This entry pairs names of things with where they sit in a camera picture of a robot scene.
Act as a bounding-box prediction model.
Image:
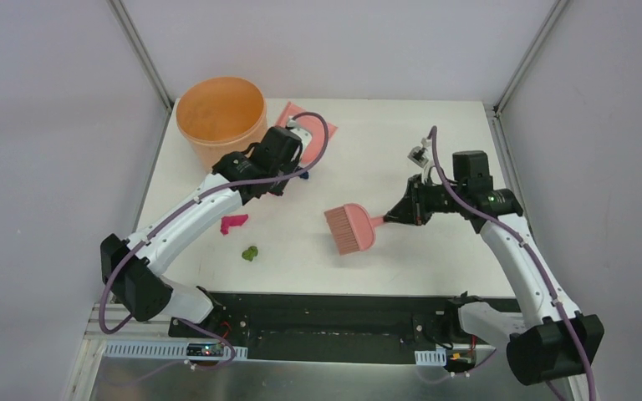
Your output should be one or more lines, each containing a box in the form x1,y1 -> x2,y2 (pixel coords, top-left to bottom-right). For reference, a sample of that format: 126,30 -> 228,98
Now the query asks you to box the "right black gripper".
385,173 -> 466,226

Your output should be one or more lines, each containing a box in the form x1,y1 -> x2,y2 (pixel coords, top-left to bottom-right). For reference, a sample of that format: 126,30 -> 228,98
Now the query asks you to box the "green paper scrap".
242,246 -> 259,261

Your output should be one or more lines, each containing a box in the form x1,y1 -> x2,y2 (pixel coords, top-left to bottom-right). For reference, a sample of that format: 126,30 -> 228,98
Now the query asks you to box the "purple cable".
414,125 -> 599,401
97,111 -> 330,372

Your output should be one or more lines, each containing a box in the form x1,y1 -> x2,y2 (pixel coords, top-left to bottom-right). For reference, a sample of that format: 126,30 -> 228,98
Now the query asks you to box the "orange plastic bucket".
175,77 -> 268,172

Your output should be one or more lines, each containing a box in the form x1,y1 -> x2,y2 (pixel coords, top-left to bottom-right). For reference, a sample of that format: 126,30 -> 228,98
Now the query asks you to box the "left white cable duct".
103,340 -> 248,362

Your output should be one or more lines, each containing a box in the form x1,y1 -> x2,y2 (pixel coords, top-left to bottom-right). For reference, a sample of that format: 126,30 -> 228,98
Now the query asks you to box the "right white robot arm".
384,147 -> 604,393

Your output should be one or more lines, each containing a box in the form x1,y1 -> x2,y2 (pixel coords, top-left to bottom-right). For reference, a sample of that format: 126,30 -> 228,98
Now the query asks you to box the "right white cable duct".
414,348 -> 447,367

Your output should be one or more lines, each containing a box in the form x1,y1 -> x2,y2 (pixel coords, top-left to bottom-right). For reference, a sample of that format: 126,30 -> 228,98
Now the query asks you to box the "white cable duct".
414,348 -> 447,367
103,340 -> 248,362

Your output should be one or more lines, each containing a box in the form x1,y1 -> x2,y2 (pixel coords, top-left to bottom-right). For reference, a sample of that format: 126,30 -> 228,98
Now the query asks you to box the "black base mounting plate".
168,292 -> 507,365

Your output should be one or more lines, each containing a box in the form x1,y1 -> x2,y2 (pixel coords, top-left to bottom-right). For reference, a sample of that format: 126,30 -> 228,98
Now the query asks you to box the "pink hand brush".
324,203 -> 385,256

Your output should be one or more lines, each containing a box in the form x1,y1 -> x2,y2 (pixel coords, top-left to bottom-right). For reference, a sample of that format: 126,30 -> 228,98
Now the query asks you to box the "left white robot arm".
99,124 -> 312,338

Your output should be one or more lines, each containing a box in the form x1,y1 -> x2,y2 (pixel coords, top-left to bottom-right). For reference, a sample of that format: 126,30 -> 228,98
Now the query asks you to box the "pink plastic dustpan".
275,101 -> 324,166

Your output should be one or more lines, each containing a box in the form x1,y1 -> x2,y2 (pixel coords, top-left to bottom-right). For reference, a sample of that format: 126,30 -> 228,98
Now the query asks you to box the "magenta paper scrap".
220,214 -> 249,236

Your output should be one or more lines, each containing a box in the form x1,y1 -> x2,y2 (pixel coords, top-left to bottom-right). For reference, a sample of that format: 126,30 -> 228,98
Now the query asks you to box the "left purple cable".
97,111 -> 330,372

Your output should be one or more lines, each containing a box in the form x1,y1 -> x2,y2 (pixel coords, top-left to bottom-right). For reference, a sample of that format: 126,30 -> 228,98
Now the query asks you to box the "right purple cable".
414,125 -> 599,401

